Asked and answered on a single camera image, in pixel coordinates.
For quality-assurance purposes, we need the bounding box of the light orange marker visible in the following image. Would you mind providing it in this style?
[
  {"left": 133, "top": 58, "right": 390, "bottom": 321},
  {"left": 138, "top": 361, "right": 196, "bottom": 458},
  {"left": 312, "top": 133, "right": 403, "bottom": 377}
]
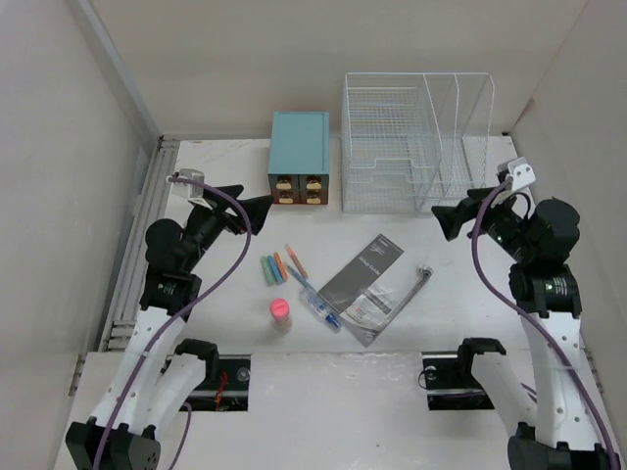
[{"left": 285, "top": 245, "right": 309, "bottom": 279}]

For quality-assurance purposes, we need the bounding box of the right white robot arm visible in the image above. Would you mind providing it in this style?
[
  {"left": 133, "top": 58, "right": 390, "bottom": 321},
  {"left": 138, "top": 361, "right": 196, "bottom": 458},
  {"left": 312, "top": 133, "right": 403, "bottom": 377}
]
[{"left": 431, "top": 185, "right": 621, "bottom": 469}]

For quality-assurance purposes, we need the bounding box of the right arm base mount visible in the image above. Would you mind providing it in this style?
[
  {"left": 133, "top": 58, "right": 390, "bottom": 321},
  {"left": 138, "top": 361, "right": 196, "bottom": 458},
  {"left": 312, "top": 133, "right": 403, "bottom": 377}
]
[{"left": 418, "top": 352, "right": 494, "bottom": 411}]

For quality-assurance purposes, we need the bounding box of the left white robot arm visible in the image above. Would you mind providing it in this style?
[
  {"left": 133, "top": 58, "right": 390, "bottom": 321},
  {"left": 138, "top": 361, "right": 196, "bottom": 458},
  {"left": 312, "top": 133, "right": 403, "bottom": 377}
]
[{"left": 65, "top": 175, "right": 273, "bottom": 469}]

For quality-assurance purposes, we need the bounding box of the pink cap bottle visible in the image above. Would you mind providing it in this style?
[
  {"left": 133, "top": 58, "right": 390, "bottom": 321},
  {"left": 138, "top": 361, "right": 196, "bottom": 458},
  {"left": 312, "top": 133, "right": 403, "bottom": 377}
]
[{"left": 269, "top": 299, "right": 293, "bottom": 334}]

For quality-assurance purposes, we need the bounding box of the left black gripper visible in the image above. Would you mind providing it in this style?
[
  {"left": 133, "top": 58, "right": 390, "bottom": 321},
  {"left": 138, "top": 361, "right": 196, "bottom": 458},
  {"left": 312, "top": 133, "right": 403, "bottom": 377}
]
[{"left": 180, "top": 185, "right": 272, "bottom": 272}]

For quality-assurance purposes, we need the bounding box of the orange chalk stick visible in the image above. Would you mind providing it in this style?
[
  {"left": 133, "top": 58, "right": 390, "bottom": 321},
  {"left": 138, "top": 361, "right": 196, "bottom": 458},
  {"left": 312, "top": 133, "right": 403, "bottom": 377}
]
[{"left": 273, "top": 252, "right": 288, "bottom": 282}]

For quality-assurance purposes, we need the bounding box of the green chalk stick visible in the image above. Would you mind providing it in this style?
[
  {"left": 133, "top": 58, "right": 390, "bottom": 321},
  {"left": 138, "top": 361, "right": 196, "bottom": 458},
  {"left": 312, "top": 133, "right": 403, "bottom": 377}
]
[{"left": 261, "top": 256, "right": 275, "bottom": 286}]

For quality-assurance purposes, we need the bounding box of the clear glue pen blue cap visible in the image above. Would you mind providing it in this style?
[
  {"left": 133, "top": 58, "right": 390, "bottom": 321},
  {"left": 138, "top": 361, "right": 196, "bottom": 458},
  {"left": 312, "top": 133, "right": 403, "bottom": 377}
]
[{"left": 300, "top": 288, "right": 342, "bottom": 332}]

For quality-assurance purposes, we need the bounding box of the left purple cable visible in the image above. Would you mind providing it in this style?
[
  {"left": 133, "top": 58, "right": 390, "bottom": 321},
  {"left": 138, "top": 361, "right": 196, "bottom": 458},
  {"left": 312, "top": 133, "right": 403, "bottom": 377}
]
[{"left": 91, "top": 176, "right": 254, "bottom": 470}]

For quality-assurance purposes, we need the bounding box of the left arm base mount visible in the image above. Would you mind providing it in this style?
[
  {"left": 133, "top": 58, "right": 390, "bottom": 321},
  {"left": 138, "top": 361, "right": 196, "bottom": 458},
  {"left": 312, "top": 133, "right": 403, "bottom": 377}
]
[{"left": 185, "top": 355, "right": 252, "bottom": 412}]

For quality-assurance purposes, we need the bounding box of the grey setup guide booklet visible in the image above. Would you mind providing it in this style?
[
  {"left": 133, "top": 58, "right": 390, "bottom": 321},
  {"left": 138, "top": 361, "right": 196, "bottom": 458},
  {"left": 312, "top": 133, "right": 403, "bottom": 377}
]
[{"left": 318, "top": 234, "right": 404, "bottom": 348}]

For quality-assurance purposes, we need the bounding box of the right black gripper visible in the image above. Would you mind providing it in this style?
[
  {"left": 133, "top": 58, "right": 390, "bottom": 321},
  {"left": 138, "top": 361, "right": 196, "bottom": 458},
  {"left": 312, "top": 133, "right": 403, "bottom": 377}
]
[{"left": 431, "top": 185, "right": 536, "bottom": 263}]

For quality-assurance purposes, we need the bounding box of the blue chalk stick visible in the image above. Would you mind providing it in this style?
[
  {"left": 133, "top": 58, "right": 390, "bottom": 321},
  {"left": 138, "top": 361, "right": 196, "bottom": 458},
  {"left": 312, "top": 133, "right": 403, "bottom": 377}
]
[{"left": 266, "top": 256, "right": 284, "bottom": 284}]

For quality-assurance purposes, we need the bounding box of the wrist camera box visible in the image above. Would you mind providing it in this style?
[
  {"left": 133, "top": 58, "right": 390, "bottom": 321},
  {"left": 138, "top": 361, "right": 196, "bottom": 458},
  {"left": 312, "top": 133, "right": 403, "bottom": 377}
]
[
  {"left": 166, "top": 168, "right": 207, "bottom": 206},
  {"left": 497, "top": 158, "right": 536, "bottom": 192}
]

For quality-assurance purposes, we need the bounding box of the white wire desk organizer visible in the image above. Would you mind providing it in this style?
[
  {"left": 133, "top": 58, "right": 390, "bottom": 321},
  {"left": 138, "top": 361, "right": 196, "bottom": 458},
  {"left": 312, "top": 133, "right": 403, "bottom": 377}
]
[{"left": 341, "top": 72, "right": 495, "bottom": 214}]

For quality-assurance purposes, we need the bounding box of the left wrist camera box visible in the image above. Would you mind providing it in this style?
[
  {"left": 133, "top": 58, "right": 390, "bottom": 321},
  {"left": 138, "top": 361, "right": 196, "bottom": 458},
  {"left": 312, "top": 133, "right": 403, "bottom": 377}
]
[{"left": 166, "top": 168, "right": 207, "bottom": 206}]

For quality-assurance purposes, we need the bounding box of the teal mini drawer chest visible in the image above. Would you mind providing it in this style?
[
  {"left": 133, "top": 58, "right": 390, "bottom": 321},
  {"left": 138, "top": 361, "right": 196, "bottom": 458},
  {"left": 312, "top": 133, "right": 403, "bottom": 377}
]
[{"left": 267, "top": 112, "right": 330, "bottom": 207}]

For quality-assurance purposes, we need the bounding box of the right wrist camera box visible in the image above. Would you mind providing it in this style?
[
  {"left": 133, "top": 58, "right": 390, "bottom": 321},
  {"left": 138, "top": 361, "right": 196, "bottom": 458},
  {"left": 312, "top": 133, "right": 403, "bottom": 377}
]
[{"left": 497, "top": 158, "right": 536, "bottom": 192}]

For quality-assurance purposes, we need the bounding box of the aluminium frame rail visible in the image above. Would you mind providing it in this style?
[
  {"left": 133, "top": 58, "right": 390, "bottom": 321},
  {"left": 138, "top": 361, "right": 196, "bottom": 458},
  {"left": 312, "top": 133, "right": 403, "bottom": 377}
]
[{"left": 94, "top": 135, "right": 179, "bottom": 353}]

